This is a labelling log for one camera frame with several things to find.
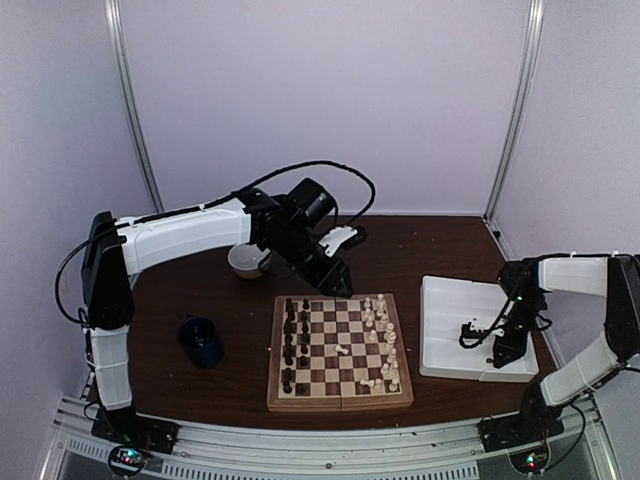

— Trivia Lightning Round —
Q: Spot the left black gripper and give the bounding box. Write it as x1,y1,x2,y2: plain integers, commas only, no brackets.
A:
269,226,355,299

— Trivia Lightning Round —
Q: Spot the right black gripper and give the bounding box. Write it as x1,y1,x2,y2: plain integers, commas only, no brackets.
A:
493,294,546,368

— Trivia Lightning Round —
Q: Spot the white pawn mid board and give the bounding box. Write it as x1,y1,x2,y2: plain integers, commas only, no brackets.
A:
334,344,349,355

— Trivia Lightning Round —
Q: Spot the white plastic compartment tray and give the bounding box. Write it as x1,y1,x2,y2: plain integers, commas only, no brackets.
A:
419,276,539,383

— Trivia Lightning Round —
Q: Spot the wooden chess board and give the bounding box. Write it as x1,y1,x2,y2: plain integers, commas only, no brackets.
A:
266,293,414,413

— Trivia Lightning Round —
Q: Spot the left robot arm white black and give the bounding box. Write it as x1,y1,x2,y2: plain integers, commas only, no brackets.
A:
54,178,359,444

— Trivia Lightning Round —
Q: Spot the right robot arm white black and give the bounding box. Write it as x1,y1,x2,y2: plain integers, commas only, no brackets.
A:
489,252,639,442

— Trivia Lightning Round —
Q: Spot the row of white chess pieces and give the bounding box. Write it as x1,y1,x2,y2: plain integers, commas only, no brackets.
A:
357,293,401,395

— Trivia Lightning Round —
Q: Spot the white ceramic bowl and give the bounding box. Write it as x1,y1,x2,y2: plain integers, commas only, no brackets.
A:
227,244,271,279

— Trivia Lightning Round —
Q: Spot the dark blue mug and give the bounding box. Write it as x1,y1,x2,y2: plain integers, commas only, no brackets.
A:
177,316,224,369

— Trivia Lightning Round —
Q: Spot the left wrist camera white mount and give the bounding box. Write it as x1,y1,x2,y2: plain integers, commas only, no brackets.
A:
319,225,368,257

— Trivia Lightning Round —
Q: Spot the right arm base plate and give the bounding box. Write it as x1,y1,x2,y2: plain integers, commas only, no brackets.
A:
477,414,565,452

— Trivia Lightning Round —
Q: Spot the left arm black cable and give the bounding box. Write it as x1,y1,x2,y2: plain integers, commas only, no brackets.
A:
53,159,376,331

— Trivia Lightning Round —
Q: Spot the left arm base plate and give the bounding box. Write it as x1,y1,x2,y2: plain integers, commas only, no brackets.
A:
91,411,179,454

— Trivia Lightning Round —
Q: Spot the right aluminium frame post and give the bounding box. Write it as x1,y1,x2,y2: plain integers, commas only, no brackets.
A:
484,0,545,224

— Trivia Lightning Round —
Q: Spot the aluminium frame post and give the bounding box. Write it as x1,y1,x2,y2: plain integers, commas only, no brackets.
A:
104,0,165,213
484,0,545,224

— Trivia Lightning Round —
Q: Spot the left aluminium frame post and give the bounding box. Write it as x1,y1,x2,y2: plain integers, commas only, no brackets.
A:
104,0,165,213

